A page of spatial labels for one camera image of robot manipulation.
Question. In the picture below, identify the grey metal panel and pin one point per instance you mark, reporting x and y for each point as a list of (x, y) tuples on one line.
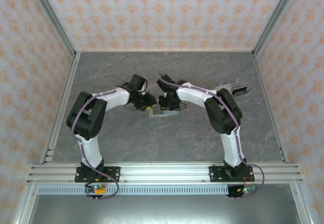
[(162, 208)]

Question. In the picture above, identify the dark card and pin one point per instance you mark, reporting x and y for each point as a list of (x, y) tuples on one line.
[(241, 92)]

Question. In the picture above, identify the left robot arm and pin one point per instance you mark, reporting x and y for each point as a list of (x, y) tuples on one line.
[(88, 115)]

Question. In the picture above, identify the green card holder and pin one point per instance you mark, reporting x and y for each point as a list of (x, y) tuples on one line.
[(155, 115)]

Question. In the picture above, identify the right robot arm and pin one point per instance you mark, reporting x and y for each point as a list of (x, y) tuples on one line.
[(222, 112)]

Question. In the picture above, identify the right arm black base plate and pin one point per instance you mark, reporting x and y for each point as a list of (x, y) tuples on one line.
[(216, 174)]

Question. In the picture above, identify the aluminium table side rail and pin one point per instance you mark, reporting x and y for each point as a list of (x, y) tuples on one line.
[(263, 82), (69, 81)]

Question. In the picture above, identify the aluminium frame post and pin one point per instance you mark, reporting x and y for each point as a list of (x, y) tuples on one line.
[(276, 14), (50, 14)]

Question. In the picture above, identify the aluminium mounting rail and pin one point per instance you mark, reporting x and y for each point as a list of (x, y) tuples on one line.
[(164, 174)]

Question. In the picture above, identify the aluminium frame bar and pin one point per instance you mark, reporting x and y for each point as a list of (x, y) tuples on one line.
[(301, 203), (25, 203)]

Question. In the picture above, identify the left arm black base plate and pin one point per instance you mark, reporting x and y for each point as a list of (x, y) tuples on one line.
[(112, 174)]

